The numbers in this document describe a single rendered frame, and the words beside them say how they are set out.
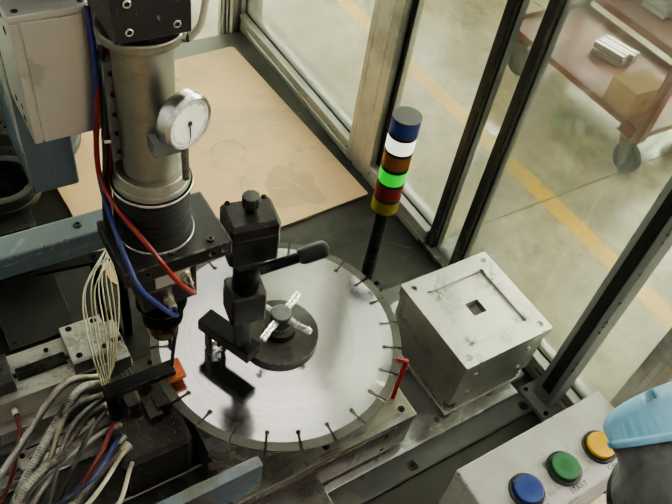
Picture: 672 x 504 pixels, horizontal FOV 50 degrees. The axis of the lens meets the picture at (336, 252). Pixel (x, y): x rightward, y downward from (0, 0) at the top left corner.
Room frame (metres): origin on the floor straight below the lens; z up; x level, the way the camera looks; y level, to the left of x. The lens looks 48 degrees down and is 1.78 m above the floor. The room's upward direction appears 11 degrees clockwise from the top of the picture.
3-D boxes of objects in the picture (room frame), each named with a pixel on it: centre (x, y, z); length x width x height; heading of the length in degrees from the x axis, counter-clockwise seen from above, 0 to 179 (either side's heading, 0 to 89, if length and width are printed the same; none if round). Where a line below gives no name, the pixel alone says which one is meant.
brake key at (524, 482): (0.45, -0.31, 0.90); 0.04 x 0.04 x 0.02
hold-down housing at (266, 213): (0.52, 0.10, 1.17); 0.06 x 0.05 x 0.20; 120
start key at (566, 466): (0.50, -0.37, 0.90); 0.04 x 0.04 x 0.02
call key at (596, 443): (0.54, -0.42, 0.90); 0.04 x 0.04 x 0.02
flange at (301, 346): (0.59, 0.06, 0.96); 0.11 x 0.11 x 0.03
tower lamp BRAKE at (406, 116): (0.86, -0.06, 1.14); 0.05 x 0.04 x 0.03; 39
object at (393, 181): (0.86, -0.06, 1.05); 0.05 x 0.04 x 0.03; 39
